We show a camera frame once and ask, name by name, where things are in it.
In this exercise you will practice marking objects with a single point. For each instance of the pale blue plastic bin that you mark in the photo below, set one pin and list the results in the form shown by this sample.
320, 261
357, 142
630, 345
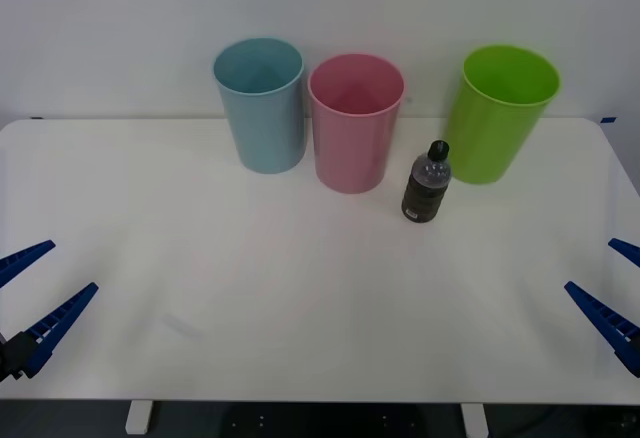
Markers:
265, 128

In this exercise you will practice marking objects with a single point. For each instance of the dark plastic bottle black cap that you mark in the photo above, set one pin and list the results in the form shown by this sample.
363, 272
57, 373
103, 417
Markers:
424, 193

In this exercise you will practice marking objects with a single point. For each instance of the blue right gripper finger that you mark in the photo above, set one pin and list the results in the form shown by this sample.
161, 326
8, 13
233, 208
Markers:
607, 320
627, 250

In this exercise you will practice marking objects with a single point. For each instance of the white table leg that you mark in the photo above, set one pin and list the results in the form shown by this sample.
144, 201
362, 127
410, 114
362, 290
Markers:
475, 420
138, 417

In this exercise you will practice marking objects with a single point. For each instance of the green plastic bin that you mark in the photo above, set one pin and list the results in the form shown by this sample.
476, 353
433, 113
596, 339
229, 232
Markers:
487, 143

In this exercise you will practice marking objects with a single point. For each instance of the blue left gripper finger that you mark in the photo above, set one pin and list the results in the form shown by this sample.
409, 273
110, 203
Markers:
22, 260
55, 323

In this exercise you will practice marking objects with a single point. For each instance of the pink plastic bin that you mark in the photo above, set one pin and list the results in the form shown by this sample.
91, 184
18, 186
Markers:
350, 153

